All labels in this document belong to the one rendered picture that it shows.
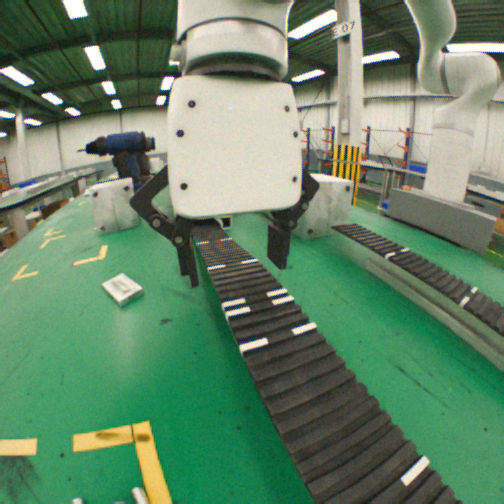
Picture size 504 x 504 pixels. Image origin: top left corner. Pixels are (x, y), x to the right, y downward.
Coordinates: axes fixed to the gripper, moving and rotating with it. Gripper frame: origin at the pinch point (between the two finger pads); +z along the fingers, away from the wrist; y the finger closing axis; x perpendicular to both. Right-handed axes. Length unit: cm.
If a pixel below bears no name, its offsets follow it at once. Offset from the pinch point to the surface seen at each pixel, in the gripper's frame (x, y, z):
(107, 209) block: 26.7, -18.6, -1.1
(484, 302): -16.2, 19.7, 0.6
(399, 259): -5.8, 17.3, 0.5
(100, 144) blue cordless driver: 45, -24, -15
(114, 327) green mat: -1.7, -12.5, 3.8
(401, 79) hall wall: 451, 721, -320
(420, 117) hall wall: 375, 730, -182
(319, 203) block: 9.5, 16.5, -2.0
